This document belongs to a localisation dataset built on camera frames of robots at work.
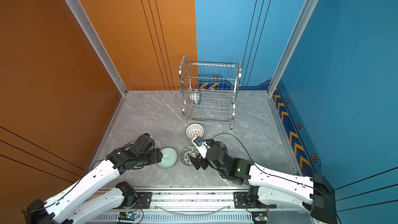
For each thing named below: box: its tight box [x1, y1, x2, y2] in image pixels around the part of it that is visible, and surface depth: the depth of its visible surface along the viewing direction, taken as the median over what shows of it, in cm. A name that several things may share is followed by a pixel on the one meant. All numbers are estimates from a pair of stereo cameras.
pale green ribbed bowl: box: [157, 147, 179, 169], surface depth 86 cm
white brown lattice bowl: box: [185, 123, 205, 140], surface depth 97 cm
